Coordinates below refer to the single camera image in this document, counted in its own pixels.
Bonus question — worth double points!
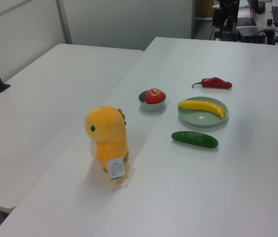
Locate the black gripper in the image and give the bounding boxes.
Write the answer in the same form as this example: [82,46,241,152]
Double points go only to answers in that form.
[212,0,234,34]

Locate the pale green plastic plate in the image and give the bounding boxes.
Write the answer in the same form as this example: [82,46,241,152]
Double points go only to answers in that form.
[177,96,229,128]

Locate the green plastic cucumber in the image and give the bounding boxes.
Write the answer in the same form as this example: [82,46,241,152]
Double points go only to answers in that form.
[171,130,219,149]

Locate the small grey metal bowl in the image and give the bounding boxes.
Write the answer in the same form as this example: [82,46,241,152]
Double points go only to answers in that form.
[138,90,168,112]

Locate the black electronics box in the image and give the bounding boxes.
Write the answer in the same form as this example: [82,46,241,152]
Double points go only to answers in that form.
[215,26,239,41]

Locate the black vertical stand pole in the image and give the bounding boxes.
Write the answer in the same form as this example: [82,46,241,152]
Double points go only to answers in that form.
[233,0,241,25]

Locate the yellow plastic banana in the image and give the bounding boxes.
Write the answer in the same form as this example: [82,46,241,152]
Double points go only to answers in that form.
[177,99,226,119]

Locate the yellow plush bird toy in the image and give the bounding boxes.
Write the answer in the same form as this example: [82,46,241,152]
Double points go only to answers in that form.
[84,105,130,181]

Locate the white paper toy tag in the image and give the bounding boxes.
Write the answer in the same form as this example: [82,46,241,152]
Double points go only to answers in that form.
[107,156,126,180]

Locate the red plastic chili pepper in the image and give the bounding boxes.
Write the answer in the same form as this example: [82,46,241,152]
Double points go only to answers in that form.
[191,77,233,89]

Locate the red plastic apple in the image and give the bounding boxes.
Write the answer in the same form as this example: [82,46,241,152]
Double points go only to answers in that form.
[145,88,165,105]

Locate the yellow wooden panel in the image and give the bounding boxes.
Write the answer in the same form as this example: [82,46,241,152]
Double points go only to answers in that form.
[195,0,215,19]

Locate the flat black device box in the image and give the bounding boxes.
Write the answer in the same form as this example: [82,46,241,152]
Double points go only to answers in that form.
[237,26,266,44]

